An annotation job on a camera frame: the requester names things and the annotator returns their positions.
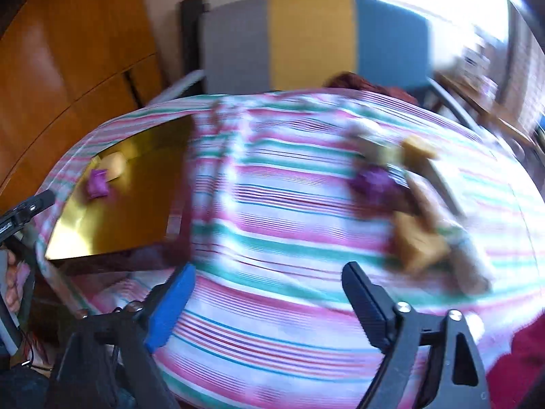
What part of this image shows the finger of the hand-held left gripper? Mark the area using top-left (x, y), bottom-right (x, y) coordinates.
top-left (0, 190), bottom-right (56, 235)

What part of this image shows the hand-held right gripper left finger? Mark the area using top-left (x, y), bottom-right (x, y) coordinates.
top-left (47, 263), bottom-right (197, 409)

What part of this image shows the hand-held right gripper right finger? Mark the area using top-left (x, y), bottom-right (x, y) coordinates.
top-left (342, 261), bottom-right (492, 409)

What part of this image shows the purple snack packet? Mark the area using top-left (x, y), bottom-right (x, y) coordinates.
top-left (349, 166), bottom-right (402, 206)
top-left (85, 169), bottom-right (110, 199)

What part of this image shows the yellow snack packet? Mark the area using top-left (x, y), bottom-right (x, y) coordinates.
top-left (392, 211), bottom-right (452, 274)
top-left (99, 152), bottom-right (127, 178)
top-left (402, 134), bottom-right (439, 163)

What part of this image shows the gold metal tin box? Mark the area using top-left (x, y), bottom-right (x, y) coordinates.
top-left (45, 115), bottom-right (197, 275)

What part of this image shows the white snack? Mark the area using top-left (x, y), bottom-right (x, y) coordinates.
top-left (348, 120), bottom-right (402, 163)
top-left (450, 229), bottom-right (491, 296)

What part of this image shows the brown snack bar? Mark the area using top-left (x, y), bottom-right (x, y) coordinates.
top-left (408, 175), bottom-right (440, 227)

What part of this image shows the green white small box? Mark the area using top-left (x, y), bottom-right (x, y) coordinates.
top-left (425, 160), bottom-right (466, 219)

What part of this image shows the person's left hand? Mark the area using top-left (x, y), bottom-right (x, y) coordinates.
top-left (2, 252), bottom-right (22, 313)

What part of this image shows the striped tablecloth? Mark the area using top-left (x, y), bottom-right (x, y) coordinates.
top-left (33, 89), bottom-right (545, 409)

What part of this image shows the wooden cabinet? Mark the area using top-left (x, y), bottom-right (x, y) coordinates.
top-left (0, 0), bottom-right (166, 211)

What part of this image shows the dark red cloth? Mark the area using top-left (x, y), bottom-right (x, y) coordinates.
top-left (326, 72), bottom-right (420, 104)

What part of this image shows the wooden side table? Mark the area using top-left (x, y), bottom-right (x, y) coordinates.
top-left (434, 70), bottom-right (538, 148)

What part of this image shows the grey yellow blue sofa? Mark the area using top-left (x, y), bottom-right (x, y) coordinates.
top-left (147, 0), bottom-right (482, 131)

